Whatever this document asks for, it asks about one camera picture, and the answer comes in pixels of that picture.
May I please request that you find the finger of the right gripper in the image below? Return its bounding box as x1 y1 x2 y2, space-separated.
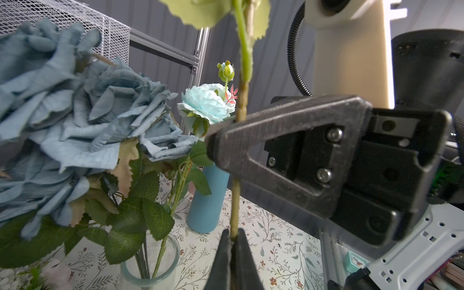
205 95 373 219

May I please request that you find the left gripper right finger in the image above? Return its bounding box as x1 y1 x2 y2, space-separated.
232 228 264 290

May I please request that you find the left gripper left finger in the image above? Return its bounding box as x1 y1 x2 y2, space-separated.
204 229 232 290

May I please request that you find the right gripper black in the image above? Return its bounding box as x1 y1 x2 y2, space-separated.
328 109 451 246

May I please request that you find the pale aqua peony stem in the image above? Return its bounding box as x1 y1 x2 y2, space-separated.
144 61 237 277

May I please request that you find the clear glass vase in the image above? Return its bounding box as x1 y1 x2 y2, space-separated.
118 233 180 290

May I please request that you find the red gerbera flower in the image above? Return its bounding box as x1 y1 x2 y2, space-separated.
165 1 271 237

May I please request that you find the dusty blue rose bunch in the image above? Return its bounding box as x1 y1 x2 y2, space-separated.
1 18 177 268

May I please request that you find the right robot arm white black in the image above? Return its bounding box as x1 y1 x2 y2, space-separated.
205 1 464 290

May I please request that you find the teal ceramic vase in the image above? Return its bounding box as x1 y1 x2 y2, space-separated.
187 165 230 234

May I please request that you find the floral patterned table mat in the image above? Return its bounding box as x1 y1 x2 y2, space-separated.
0 173 325 290

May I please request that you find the teal small clock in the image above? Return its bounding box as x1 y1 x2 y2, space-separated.
343 251 367 274

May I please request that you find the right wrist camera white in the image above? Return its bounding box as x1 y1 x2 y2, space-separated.
304 0 408 109

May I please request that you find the white wire mesh basket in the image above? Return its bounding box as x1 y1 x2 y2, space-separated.
0 0 132 65

